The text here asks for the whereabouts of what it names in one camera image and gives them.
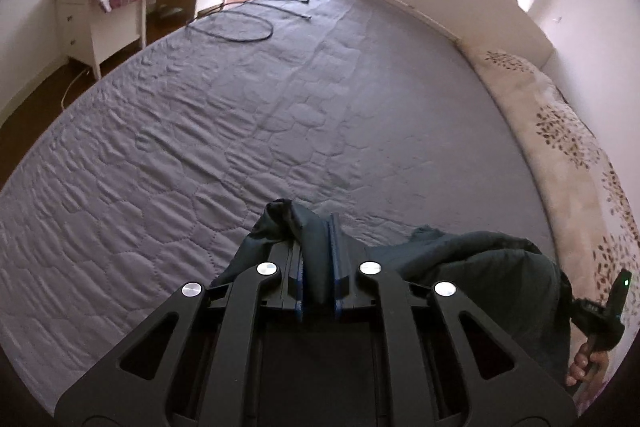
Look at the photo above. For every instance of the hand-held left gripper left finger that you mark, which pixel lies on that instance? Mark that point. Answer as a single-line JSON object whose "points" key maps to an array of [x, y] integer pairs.
{"points": [[300, 302]]}

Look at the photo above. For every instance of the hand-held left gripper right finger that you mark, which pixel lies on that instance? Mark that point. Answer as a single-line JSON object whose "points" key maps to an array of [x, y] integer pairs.
{"points": [[337, 282]]}

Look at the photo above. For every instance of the dark green quilted jacket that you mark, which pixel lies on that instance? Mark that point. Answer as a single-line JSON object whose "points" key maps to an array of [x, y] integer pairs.
{"points": [[475, 267]]}

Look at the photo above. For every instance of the person's right hand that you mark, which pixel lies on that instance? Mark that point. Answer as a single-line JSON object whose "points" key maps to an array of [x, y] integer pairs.
{"points": [[585, 364]]}

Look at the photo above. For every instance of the cream leaf-print blanket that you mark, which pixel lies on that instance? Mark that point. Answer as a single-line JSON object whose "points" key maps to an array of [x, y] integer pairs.
{"points": [[575, 187]]}

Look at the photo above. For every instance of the grey quilted bedspread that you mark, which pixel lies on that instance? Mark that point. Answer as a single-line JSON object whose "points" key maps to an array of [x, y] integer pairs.
{"points": [[250, 107]]}

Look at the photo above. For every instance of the white desk with drawers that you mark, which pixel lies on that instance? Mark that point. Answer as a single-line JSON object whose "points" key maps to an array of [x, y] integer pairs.
{"points": [[100, 32]]}

